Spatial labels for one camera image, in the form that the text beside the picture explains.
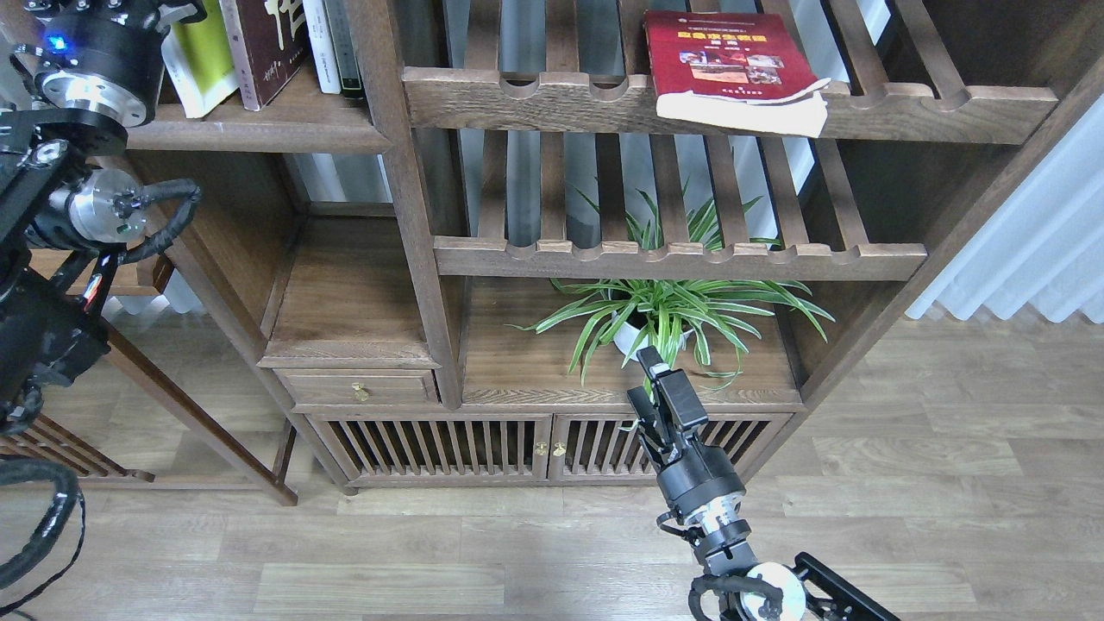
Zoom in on white upright book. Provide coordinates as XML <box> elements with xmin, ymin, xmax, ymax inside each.
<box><xmin>302</xmin><ymin>0</ymin><xmax>342</xmax><ymax>95</ymax></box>

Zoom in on white curtain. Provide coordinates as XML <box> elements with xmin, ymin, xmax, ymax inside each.
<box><xmin>906</xmin><ymin>99</ymin><xmax>1103</xmax><ymax>323</ymax></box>

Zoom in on dark green upright book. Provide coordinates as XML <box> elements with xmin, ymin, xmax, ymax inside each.
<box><xmin>323</xmin><ymin>0</ymin><xmax>364</xmax><ymax>101</ymax></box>

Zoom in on red book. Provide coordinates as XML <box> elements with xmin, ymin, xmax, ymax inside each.
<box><xmin>643</xmin><ymin>10</ymin><xmax>829</xmax><ymax>139</ymax></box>

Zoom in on dark wooden bookshelf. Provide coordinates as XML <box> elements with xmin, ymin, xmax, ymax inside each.
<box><xmin>116</xmin><ymin>1</ymin><xmax>1101</xmax><ymax>492</ymax></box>

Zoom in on green spider plant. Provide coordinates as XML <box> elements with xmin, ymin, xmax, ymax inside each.
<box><xmin>509</xmin><ymin>185</ymin><xmax>836</xmax><ymax>432</ymax></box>

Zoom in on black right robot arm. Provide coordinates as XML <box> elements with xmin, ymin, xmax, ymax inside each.
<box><xmin>630</xmin><ymin>347</ymin><xmax>894</xmax><ymax>620</ymax></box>

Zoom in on white plant pot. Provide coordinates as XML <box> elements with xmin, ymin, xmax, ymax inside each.
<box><xmin>612</xmin><ymin>311</ymin><xmax>693</xmax><ymax>368</ymax></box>

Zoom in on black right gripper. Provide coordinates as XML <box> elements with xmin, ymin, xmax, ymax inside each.
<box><xmin>627</xmin><ymin>347</ymin><xmax>746</xmax><ymax>527</ymax></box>

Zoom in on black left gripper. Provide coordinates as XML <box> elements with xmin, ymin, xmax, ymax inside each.
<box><xmin>17</xmin><ymin>1</ymin><xmax>208</xmax><ymax>129</ymax></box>

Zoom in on maroon book white characters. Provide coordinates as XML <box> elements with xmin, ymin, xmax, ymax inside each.
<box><xmin>219</xmin><ymin>1</ymin><xmax>309</xmax><ymax>110</ymax></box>

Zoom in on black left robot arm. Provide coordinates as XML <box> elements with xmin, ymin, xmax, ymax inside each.
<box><xmin>1</xmin><ymin>1</ymin><xmax>208</xmax><ymax>436</ymax></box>

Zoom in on yellow-green book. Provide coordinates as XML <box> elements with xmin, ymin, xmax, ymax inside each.
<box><xmin>162</xmin><ymin>1</ymin><xmax>238</xmax><ymax>119</ymax></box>

